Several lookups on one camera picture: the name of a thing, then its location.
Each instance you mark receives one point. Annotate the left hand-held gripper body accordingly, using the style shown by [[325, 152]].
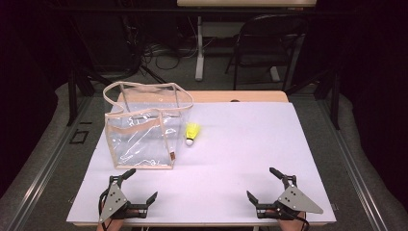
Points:
[[113, 201]]

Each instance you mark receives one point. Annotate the white desk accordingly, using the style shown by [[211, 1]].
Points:
[[247, 2]]

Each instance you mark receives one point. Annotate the person's left hand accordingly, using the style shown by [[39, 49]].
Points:
[[110, 224]]

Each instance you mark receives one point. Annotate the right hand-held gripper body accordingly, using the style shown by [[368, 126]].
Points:
[[296, 199]]

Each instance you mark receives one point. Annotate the clear plastic tote bag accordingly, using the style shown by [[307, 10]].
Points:
[[141, 141]]

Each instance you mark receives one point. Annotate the yellow shuttlecock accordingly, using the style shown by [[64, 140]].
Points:
[[192, 132]]

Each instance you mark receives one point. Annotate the grey metal floor rail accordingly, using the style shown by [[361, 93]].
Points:
[[352, 166], [48, 160]]

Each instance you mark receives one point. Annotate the black frame post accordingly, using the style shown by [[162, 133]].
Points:
[[71, 96], [335, 99]]

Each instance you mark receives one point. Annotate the black folding chair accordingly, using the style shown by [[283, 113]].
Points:
[[269, 35]]

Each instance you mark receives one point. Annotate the person's right hand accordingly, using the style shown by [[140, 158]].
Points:
[[287, 223]]

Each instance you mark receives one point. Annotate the white table mat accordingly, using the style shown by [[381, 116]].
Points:
[[243, 154]]

